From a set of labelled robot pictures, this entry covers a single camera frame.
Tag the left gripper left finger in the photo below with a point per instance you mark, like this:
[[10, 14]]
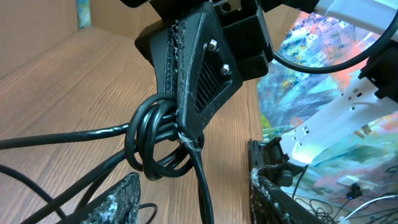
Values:
[[118, 205]]

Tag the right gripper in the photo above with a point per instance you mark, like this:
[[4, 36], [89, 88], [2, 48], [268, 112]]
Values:
[[202, 52]]

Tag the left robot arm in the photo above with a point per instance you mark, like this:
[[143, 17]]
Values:
[[372, 95]]

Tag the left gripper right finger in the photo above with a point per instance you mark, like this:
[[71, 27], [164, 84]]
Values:
[[271, 205]]

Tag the floor cable clutter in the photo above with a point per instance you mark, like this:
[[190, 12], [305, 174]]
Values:
[[349, 192]]

